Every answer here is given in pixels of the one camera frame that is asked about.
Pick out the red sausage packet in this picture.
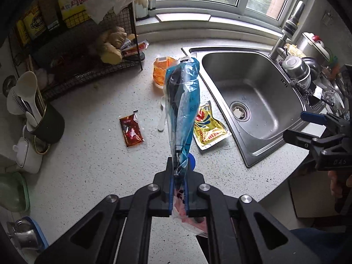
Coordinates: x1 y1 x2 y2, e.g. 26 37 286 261
121 41 149 58

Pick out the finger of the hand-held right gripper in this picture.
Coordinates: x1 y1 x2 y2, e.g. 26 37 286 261
283 130 330 157
300 111 352 136

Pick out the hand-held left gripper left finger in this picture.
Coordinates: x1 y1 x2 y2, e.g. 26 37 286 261
34 157 175 264

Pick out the steel bowl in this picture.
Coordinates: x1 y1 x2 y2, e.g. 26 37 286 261
281 56 311 81

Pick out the steel pot with red knob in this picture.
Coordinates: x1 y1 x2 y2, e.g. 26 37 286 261
295 32 330 61

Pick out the white plastic spoon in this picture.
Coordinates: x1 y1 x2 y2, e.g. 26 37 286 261
157 99 167 132

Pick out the blue plastic bag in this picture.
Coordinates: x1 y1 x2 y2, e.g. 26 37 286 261
162 57 209 238

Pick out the ginger root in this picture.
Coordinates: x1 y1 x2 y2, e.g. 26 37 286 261
96 26 136 64

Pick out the blue plastic basin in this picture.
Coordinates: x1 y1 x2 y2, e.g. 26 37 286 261
22 216 50 251

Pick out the yellow sachet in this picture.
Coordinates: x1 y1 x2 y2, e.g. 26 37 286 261
192 101 232 151

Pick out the steel sink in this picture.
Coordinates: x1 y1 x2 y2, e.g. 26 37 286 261
181 47 317 168

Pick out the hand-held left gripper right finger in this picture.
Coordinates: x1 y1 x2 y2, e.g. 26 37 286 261
185 159 322 264

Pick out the steel wool scrubber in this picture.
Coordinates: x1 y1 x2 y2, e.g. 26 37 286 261
291 78 314 99

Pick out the person's right hand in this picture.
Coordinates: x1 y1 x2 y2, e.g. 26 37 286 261
328 170 341 198

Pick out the black utensil holder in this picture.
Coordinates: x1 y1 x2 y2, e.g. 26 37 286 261
26 102 66 154

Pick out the steel kettle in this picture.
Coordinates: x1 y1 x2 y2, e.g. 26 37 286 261
7 218 42 249

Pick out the red sauce sachet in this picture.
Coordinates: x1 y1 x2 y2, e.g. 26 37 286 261
119 110 145 148

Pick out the steel faucet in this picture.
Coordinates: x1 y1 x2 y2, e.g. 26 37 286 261
269 1 306 61

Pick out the black wire rack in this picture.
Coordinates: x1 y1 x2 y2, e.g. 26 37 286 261
8 0 143 102

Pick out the orange plastic cup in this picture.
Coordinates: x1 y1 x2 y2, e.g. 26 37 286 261
153 56 176 89

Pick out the white ladle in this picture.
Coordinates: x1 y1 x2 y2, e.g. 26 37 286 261
15 71 42 132

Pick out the yellow black packet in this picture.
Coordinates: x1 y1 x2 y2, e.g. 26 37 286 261
23 8 46 39

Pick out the white ceramic jar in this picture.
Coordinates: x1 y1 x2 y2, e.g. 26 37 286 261
12 135 44 174

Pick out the green basin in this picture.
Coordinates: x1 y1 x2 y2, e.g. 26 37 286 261
0 172 31 213

